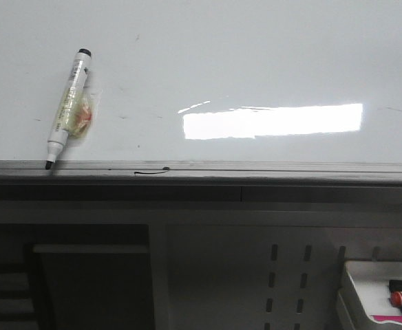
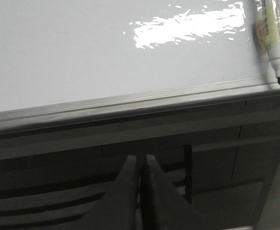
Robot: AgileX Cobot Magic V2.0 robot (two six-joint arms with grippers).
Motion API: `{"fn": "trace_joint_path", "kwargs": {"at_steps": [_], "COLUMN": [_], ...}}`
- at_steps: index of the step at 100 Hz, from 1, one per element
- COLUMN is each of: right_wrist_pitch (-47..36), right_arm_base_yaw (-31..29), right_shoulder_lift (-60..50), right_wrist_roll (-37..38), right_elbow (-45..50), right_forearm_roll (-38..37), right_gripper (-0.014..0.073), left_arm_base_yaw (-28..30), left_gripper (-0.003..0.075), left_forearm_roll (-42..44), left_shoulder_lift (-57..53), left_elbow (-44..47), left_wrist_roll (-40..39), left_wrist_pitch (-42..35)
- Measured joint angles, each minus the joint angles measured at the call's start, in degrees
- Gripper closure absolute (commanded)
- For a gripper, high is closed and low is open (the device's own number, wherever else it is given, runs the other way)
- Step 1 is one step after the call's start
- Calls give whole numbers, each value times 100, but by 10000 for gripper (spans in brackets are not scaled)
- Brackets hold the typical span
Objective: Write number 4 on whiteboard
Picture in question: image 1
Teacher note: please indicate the white plastic marker tray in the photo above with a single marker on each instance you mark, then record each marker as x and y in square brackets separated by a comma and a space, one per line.
[364, 292]

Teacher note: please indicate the white taped whiteboard marker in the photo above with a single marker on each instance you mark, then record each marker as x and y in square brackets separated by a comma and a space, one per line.
[76, 109]

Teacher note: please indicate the white perforated metal stand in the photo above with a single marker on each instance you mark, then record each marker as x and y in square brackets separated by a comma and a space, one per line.
[236, 269]

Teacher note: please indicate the pink highlighter pen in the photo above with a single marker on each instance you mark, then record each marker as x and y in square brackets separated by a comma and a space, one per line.
[379, 318]

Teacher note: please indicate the grey whiteboard tray rail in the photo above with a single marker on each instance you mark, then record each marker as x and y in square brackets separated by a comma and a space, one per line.
[203, 171]

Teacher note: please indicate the dark shelf unit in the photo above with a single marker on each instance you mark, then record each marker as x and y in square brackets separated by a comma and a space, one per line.
[75, 277]

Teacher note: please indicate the large white whiteboard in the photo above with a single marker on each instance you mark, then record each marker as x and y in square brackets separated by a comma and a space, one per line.
[245, 81]

